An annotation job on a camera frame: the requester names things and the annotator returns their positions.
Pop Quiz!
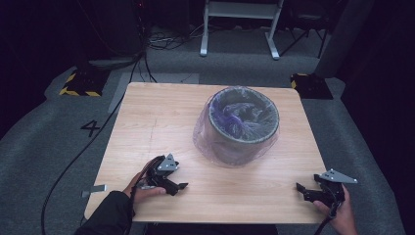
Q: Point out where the white metal stand frame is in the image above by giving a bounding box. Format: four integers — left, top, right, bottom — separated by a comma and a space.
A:
199, 0, 285, 62

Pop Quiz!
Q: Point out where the person's right hand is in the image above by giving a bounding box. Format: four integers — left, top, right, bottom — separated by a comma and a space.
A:
312, 183, 359, 235

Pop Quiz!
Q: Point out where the bundle of floor cables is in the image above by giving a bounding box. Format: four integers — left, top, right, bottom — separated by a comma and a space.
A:
146, 23, 205, 52

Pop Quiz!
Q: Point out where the black yellow striped base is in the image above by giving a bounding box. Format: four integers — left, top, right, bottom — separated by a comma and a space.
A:
290, 72, 335, 101
59, 66, 111, 98

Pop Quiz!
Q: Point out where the person's left hand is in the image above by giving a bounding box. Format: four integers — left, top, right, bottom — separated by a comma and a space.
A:
122, 159, 167, 206

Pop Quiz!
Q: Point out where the black tripod stand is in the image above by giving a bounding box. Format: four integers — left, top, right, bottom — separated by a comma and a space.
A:
279, 11, 331, 60

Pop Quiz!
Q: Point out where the purple plastic bag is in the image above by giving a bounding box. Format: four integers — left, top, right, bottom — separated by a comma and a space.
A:
192, 84, 281, 168

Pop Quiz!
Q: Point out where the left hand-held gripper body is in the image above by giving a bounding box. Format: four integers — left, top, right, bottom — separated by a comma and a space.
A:
139, 153, 181, 194

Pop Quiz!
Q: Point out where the grey metal table bracket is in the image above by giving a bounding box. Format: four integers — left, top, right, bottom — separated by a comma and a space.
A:
80, 184, 108, 200

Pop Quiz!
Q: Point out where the grey round stand base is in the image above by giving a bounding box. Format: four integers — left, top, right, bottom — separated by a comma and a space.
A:
87, 56, 145, 71

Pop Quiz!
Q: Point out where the hand-held gripper cable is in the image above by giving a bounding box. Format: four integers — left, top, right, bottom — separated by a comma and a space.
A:
125, 155, 165, 235
312, 182, 346, 235

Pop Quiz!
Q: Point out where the right hand-held gripper cable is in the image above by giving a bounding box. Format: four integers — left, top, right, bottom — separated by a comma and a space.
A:
312, 182, 346, 235

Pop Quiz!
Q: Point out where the green plastic bin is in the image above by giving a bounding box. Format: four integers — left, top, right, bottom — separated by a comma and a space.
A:
201, 85, 281, 166

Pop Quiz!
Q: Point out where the grey curtain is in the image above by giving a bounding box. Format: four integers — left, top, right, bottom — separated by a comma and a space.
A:
313, 0, 377, 79

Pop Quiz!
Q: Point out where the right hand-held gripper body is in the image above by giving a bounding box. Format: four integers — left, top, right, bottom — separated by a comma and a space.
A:
305, 167, 359, 209

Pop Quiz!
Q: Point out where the black floor cable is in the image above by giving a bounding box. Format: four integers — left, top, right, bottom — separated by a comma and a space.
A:
40, 53, 146, 235

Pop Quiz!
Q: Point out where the left hand-held gripper cable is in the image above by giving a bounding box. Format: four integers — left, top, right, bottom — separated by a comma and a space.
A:
125, 155, 165, 235

